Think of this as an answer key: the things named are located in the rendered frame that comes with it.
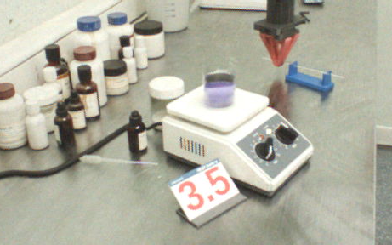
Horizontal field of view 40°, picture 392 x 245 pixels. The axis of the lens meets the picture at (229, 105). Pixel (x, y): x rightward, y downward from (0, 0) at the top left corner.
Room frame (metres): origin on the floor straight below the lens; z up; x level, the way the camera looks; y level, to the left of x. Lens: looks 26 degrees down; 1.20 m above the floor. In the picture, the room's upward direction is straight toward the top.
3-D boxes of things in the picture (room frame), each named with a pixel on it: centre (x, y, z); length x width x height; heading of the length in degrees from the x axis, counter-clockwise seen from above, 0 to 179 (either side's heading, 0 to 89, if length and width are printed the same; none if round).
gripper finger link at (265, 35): (1.06, -0.11, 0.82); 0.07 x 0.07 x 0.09; 51
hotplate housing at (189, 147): (0.72, 0.00, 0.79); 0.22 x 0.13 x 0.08; 55
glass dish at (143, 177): (0.65, 0.12, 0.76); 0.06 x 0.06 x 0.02
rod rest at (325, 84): (1.01, -0.16, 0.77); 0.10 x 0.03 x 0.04; 51
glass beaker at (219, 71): (0.73, 0.01, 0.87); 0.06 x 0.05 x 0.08; 21
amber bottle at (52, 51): (0.93, 0.33, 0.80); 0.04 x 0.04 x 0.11
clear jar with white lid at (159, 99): (0.83, 0.11, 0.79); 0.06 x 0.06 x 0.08
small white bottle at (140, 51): (1.10, 0.19, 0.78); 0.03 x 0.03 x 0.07
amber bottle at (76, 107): (0.82, 0.26, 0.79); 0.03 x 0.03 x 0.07
